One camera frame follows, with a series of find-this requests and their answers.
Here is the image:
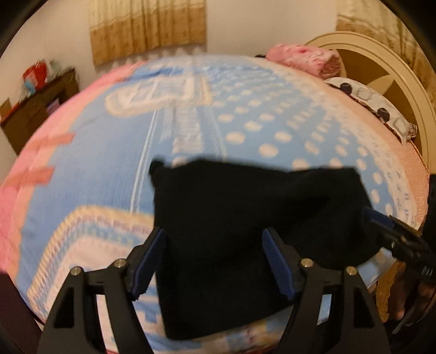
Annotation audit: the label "cream wooden headboard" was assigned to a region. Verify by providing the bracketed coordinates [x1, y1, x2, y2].
[307, 31, 435, 173]

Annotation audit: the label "person's right hand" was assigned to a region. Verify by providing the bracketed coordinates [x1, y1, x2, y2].
[388, 263, 435, 321]

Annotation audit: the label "pink floral folded blanket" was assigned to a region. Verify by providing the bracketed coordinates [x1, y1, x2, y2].
[265, 44, 342, 80]

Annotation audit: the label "colourful patterned bedspread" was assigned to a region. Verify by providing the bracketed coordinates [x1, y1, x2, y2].
[1, 55, 433, 353]

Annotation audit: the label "beige window curtain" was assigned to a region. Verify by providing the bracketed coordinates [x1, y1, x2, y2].
[88, 0, 206, 66]

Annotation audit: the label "red gift bag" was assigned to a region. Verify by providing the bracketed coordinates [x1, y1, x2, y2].
[22, 61, 48, 90]

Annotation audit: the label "black trousers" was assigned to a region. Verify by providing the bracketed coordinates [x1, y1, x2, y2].
[149, 159, 380, 341]

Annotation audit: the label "beige side curtain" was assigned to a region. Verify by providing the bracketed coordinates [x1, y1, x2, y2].
[336, 0, 435, 87]

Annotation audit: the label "dark wooden desk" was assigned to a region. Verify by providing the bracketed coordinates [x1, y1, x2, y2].
[1, 68, 80, 155]

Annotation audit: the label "white patterned pillow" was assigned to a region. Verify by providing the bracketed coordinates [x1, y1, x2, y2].
[324, 77, 417, 145]

